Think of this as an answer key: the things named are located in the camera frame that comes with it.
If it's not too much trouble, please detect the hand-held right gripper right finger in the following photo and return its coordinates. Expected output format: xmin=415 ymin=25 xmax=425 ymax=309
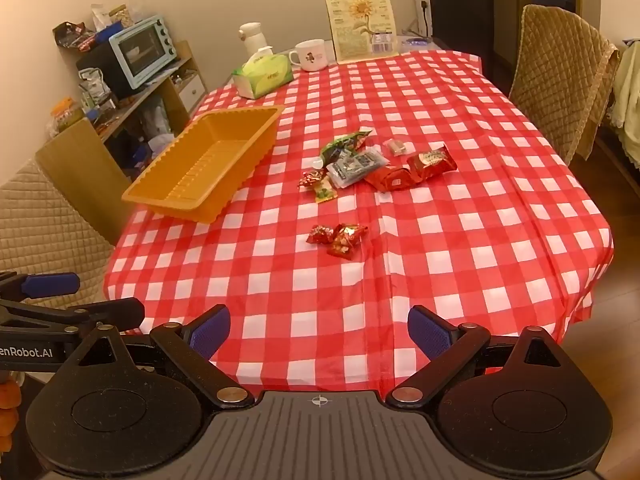
xmin=386 ymin=304 xmax=571 ymax=409

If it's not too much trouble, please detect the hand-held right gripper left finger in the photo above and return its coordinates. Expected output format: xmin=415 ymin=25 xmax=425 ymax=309
xmin=60 ymin=304 xmax=256 ymax=410

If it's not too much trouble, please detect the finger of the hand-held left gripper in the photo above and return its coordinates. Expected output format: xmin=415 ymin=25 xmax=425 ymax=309
xmin=0 ymin=297 xmax=147 ymax=334
xmin=0 ymin=271 xmax=81 ymax=302

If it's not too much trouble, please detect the grey snack packet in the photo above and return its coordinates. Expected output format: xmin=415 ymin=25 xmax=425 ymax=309
xmin=326 ymin=151 xmax=389 ymax=189

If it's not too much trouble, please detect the orange plastic tray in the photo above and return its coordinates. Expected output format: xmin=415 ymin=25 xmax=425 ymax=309
xmin=121 ymin=105 xmax=286 ymax=224

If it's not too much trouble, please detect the green snack packet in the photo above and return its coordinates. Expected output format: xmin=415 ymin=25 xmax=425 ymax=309
xmin=319 ymin=129 xmax=373 ymax=167

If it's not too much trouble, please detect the person's left hand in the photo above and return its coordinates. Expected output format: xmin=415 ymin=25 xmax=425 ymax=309
xmin=0 ymin=376 xmax=22 ymax=456

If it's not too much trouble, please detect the chair with quilted cover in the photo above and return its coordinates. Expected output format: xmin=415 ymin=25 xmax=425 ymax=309
xmin=0 ymin=157 xmax=118 ymax=311
xmin=507 ymin=4 xmax=621 ymax=166

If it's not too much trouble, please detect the red checkered tablecloth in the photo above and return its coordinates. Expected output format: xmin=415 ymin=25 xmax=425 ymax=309
xmin=102 ymin=50 xmax=615 ymax=401

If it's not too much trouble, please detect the wooden shelf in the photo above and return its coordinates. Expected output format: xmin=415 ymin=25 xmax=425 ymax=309
xmin=35 ymin=40 xmax=208 ymax=246

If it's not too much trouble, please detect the orange-lidded jar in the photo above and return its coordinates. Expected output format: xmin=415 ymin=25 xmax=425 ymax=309
xmin=50 ymin=97 xmax=83 ymax=136

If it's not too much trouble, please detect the red labelled snack packet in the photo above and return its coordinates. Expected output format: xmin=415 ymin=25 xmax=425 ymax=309
xmin=406 ymin=144 xmax=459 ymax=184

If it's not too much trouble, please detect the white plastic bag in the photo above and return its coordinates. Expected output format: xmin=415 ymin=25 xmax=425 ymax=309
xmin=140 ymin=97 xmax=176 ymax=161

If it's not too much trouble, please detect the green and white bag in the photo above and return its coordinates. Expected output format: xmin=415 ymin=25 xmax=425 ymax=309
xmin=77 ymin=67 xmax=111 ymax=111

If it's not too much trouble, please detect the white drawer unit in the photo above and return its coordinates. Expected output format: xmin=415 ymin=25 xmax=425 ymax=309
xmin=175 ymin=72 xmax=206 ymax=111

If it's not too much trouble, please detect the light blue toaster oven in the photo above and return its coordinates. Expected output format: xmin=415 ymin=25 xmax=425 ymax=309
xmin=108 ymin=16 xmax=178 ymax=92

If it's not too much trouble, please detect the black and red snack bag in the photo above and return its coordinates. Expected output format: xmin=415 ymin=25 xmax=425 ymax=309
xmin=52 ymin=21 xmax=96 ymax=53

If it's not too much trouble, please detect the green tissue box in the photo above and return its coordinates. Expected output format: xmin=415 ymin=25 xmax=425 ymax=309
xmin=231 ymin=46 xmax=295 ymax=100

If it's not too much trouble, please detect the clear plastic packet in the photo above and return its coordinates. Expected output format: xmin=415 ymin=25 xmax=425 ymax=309
xmin=397 ymin=35 xmax=432 ymax=54

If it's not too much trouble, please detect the white mug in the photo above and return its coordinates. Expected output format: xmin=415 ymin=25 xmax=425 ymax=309
xmin=288 ymin=39 xmax=328 ymax=72

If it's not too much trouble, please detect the white kettle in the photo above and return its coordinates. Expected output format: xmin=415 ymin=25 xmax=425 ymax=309
xmin=238 ymin=22 xmax=264 ymax=56

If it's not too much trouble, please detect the light green cloth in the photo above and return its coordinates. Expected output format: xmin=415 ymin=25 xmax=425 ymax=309
xmin=607 ymin=40 xmax=640 ymax=171

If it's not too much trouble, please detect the sunflower seed bag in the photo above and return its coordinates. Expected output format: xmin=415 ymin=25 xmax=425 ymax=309
xmin=322 ymin=0 xmax=401 ymax=65

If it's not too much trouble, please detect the black cabinet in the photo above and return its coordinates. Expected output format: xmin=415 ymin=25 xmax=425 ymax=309
xmin=411 ymin=0 xmax=496 ymax=56

